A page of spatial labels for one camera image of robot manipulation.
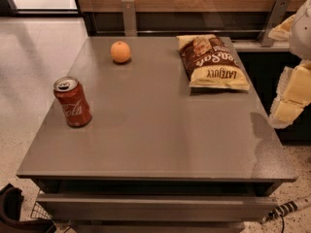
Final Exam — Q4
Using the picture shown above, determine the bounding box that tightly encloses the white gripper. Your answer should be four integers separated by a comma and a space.
267, 14, 311, 130

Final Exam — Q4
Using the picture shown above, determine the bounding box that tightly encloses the orange fruit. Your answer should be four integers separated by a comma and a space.
111, 41, 131, 63

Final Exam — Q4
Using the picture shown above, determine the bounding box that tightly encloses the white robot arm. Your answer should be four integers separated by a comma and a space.
268, 0, 311, 129

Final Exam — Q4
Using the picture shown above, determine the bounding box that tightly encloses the brown yellow chip bag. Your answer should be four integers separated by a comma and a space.
177, 34, 250, 91

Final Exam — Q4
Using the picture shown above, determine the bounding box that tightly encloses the red cola can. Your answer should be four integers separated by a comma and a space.
53, 77, 92, 127

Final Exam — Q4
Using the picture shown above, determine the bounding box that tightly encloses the grey cabinet drawer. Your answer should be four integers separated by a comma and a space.
37, 194, 276, 222

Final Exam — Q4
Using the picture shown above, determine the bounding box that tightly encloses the dark brown chair base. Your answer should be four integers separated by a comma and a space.
0, 183, 56, 233

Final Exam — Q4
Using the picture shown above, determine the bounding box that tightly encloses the right grey metal bracket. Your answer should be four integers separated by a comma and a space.
258, 0, 291, 48

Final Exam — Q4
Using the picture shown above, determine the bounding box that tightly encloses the grey metal bracket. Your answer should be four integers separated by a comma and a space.
258, 0, 291, 48
121, 0, 137, 37

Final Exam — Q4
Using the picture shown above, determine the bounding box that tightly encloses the black white striped cable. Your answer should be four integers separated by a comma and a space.
259, 194, 311, 225

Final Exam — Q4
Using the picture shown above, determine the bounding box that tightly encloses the left grey metal bracket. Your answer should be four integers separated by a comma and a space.
121, 0, 137, 37

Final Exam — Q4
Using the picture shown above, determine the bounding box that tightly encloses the black wire basket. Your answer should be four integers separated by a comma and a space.
30, 201, 52, 219

